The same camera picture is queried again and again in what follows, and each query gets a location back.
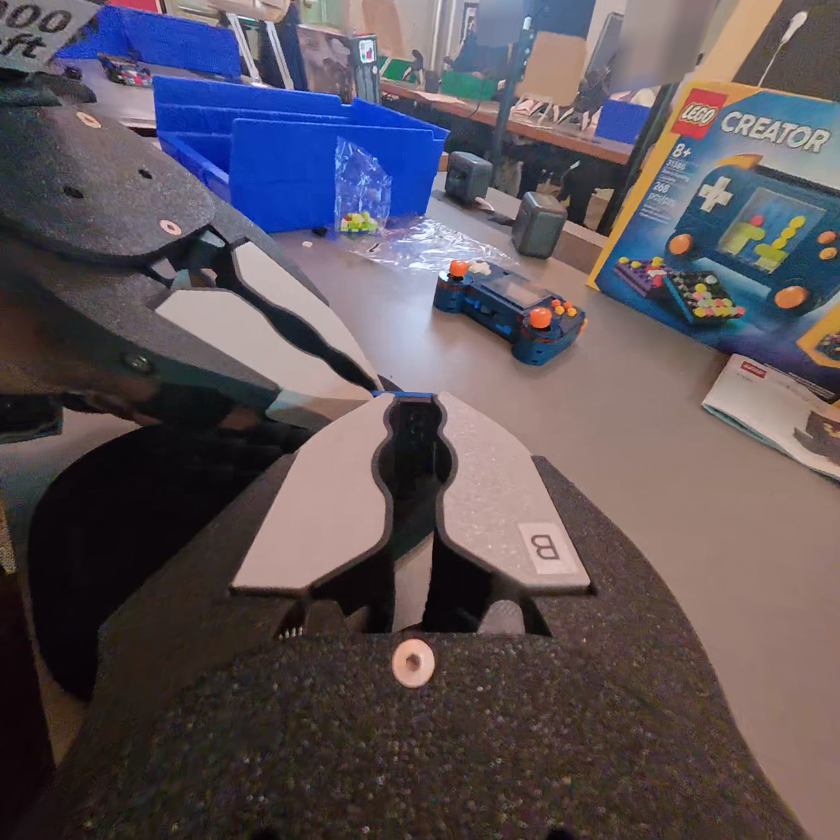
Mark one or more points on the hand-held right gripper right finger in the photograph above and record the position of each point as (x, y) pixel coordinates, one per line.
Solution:
(499, 499)

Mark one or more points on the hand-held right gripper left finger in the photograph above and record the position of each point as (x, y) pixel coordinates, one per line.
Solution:
(321, 505)

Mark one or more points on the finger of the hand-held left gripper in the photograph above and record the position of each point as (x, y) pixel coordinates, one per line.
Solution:
(279, 279)
(229, 334)

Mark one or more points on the blue studded building plate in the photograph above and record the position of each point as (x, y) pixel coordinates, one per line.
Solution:
(400, 394)

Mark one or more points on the blue plastic bin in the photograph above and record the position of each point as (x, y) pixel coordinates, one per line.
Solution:
(295, 170)
(164, 39)

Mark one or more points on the small toy car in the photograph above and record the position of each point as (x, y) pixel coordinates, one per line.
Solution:
(126, 71)

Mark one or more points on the empty clear plastic bag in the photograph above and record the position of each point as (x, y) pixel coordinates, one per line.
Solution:
(433, 246)

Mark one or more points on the blue toy game console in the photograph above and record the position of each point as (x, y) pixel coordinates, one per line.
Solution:
(505, 308)

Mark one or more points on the black foam pad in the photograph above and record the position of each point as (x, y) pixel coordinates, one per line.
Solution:
(131, 525)

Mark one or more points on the grey cube device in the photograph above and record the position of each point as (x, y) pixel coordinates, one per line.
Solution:
(539, 224)
(467, 176)

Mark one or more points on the dark printed box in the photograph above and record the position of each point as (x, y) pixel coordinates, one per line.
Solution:
(338, 62)

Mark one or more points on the green bin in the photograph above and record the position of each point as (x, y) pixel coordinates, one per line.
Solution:
(469, 85)

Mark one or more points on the white instruction booklet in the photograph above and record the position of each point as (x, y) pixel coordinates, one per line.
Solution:
(774, 413)

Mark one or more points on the black light stand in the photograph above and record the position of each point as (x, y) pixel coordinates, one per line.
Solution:
(515, 72)

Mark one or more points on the long wooden workbench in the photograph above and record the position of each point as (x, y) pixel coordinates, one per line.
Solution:
(558, 128)

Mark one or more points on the cardboard sheet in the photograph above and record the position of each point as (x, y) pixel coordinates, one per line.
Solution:
(554, 65)

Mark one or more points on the blue and yellow toy box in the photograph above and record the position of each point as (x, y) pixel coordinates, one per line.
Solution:
(741, 216)

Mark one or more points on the small blue bin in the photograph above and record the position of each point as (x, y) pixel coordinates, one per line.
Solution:
(620, 121)

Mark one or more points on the black wall panel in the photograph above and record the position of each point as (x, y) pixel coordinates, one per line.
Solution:
(807, 59)

